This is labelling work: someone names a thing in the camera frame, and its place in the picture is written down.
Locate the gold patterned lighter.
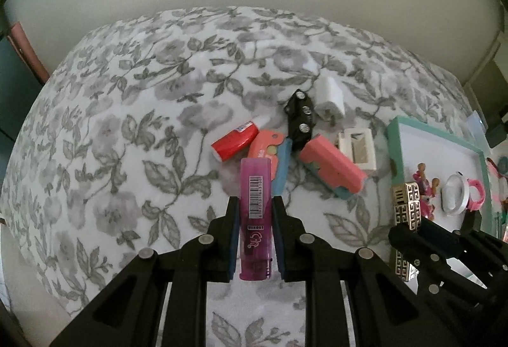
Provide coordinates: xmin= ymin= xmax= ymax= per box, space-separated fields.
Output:
xmin=391 ymin=181 xmax=422 ymax=283

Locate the dark cabinet door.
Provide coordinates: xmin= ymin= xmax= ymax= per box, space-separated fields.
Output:
xmin=0 ymin=35 xmax=44 ymax=141

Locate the pink smartwatch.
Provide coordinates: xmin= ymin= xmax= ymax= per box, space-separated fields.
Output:
xmin=466 ymin=178 xmax=487 ymax=213

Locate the white charger adapter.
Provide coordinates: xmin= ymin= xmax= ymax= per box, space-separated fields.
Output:
xmin=315 ymin=76 xmax=345 ymax=121

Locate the pink puppy toy figure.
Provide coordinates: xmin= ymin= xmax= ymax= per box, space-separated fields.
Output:
xmin=413 ymin=162 xmax=441 ymax=221

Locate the coral teal rectangular box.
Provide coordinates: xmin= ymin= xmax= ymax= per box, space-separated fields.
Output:
xmin=298 ymin=136 xmax=368 ymax=200

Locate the white device with light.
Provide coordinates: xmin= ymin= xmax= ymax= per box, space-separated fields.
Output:
xmin=468 ymin=112 xmax=488 ymax=141

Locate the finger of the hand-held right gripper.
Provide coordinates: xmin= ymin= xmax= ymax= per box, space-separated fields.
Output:
xmin=388 ymin=226 xmax=493 ymax=296
xmin=418 ymin=210 xmax=483 ymax=258

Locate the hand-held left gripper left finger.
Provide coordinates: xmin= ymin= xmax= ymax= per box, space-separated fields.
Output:
xmin=50 ymin=196 xmax=242 ymax=347

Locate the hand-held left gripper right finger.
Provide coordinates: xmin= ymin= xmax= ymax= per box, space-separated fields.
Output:
xmin=271 ymin=196 xmax=465 ymax=347

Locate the white plastic frame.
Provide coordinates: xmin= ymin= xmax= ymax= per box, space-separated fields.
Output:
xmin=338 ymin=128 xmax=378 ymax=171

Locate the white smartwatch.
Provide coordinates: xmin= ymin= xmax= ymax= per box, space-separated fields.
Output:
xmin=440 ymin=171 xmax=473 ymax=217

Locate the purple lighter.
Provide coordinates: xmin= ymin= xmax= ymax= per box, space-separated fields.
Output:
xmin=239 ymin=157 xmax=274 ymax=281

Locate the white bedside shelf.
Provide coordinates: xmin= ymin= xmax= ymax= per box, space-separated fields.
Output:
xmin=464 ymin=39 xmax=508 ymax=111

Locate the teal rimmed white tray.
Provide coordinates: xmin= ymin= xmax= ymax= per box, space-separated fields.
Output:
xmin=387 ymin=116 xmax=497 ymax=242

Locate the red squeeze bottle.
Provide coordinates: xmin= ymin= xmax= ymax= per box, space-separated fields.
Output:
xmin=211 ymin=117 xmax=268 ymax=163

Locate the coral teal curved dispenser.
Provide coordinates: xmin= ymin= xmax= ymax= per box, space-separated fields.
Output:
xmin=248 ymin=129 xmax=292 ymax=197

